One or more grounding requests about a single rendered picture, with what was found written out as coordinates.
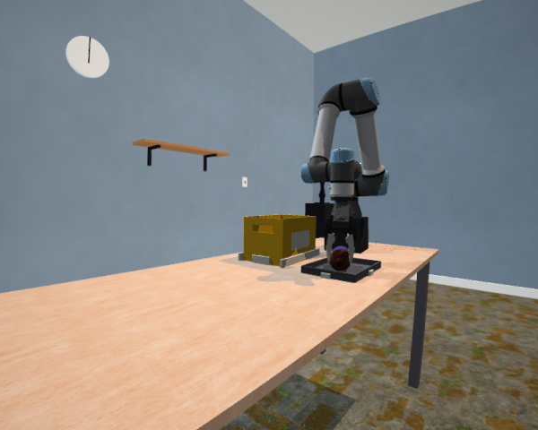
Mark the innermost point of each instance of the yellow divided crate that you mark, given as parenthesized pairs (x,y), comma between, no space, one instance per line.
(278,236)

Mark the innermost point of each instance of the brown glass bottle with blue label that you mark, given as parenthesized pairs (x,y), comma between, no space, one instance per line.
(339,259)

